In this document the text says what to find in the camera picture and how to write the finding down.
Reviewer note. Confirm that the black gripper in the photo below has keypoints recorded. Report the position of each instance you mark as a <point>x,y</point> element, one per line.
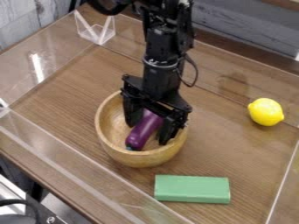
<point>154,92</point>

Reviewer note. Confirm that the purple toy eggplant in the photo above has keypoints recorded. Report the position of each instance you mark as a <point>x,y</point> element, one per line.
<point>142,130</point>

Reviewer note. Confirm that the brown wooden bowl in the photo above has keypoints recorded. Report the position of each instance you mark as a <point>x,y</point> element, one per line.
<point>112,132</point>

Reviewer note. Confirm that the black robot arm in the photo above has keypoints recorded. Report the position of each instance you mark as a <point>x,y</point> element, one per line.
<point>166,27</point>

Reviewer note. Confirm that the green rectangular block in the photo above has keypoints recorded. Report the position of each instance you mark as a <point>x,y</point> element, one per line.
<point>190,189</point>

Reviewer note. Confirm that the yellow lemon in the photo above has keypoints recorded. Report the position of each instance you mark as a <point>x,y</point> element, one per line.
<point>265,112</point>

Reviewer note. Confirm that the clear acrylic corner bracket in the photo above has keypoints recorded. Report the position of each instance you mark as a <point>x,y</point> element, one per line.
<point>98,34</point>

